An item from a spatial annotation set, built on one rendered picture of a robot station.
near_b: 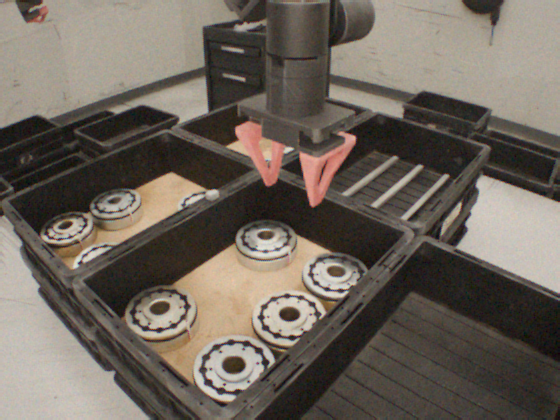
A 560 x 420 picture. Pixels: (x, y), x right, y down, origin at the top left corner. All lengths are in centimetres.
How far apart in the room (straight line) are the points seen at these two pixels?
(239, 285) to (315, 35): 43
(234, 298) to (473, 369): 36
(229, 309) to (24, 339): 43
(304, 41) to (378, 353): 41
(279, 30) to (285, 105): 7
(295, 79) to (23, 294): 77
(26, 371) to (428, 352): 66
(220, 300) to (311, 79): 39
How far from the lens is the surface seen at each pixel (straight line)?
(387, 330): 64
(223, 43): 237
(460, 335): 67
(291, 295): 63
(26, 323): 93
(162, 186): 97
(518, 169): 201
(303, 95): 40
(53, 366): 83
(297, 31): 38
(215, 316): 65
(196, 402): 44
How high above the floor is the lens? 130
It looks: 33 degrees down
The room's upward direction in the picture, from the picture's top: straight up
